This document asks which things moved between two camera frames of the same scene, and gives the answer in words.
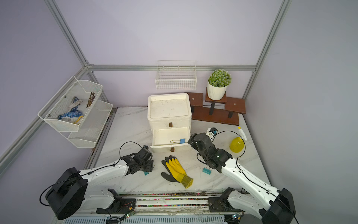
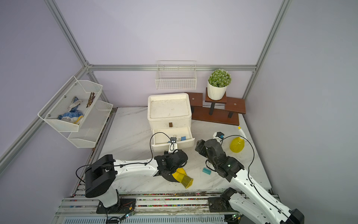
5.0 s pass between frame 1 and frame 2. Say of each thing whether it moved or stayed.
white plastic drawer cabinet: stayed
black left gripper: moved
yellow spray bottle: stayed
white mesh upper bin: stayed
